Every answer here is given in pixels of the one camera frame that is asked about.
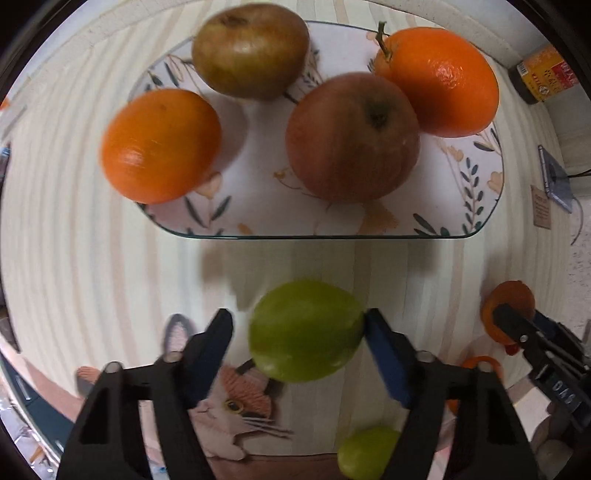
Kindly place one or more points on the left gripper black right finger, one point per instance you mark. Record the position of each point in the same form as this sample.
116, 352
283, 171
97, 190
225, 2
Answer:
489, 441

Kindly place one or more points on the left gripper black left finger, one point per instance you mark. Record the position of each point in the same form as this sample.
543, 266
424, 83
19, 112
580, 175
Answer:
106, 441

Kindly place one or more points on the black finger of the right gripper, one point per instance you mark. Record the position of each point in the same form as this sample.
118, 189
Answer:
542, 339

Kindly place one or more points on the dark orange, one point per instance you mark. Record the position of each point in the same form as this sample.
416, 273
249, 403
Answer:
513, 294

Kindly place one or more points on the brown label card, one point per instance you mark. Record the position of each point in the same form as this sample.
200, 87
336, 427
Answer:
540, 208

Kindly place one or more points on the blue smartphone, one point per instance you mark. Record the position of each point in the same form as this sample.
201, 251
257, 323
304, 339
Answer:
556, 181

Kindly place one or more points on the striped cat tablecloth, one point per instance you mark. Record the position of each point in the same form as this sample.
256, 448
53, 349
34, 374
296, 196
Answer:
88, 279

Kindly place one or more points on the orange with stem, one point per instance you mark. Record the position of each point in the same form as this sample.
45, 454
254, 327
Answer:
450, 85

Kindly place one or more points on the dark soy sauce bottle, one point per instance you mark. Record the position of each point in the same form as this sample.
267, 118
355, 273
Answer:
542, 75

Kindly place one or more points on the large red apple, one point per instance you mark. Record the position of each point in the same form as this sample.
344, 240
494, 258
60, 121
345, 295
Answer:
353, 139

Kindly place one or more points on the floral oval plate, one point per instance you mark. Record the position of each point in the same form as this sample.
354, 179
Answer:
272, 178

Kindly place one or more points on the orange on plate left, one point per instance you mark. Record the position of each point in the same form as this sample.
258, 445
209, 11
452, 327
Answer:
161, 145

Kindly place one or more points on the brownish green apple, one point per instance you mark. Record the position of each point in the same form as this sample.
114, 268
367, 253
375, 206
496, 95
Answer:
254, 51

